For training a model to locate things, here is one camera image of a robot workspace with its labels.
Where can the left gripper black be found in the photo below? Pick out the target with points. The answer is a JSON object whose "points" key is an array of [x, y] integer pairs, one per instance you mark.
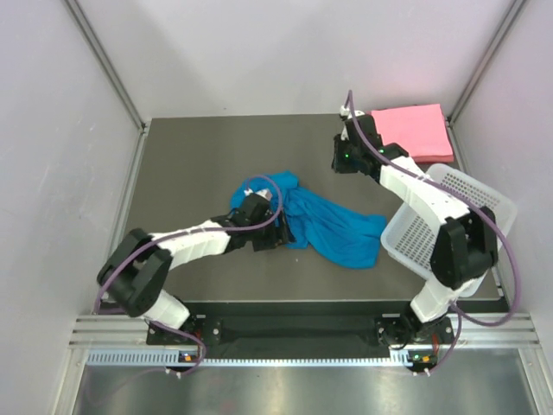
{"points": [[278, 235]]}

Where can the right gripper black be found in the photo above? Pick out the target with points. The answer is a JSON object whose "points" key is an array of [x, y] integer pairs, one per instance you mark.
{"points": [[337, 164]]}

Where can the blue t shirt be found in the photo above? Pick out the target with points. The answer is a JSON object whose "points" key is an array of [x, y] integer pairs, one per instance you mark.
{"points": [[340, 235]]}

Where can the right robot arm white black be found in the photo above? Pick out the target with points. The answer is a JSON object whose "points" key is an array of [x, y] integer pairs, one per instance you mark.
{"points": [[464, 244]]}

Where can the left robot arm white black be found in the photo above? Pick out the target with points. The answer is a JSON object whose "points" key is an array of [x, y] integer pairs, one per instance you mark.
{"points": [[135, 273]]}

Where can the folded pink t shirt stack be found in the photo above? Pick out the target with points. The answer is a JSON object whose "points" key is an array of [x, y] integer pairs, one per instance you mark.
{"points": [[419, 129]]}

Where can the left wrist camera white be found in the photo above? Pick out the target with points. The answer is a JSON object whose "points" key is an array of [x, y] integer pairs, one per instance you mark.
{"points": [[264, 193]]}

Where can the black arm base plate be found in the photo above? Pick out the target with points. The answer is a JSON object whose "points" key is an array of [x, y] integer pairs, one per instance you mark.
{"points": [[297, 330]]}

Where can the left aluminium corner post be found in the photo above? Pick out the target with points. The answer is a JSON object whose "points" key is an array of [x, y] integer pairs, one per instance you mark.
{"points": [[85, 27]]}

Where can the aluminium corner post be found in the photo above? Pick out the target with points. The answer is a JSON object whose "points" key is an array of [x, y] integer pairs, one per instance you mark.
{"points": [[85, 27], [506, 24]]}

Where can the right aluminium corner post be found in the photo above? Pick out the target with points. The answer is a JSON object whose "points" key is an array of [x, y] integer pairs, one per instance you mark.
{"points": [[506, 24]]}

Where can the aluminium frame rail front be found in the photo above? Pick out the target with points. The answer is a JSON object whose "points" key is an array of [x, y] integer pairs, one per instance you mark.
{"points": [[124, 332]]}

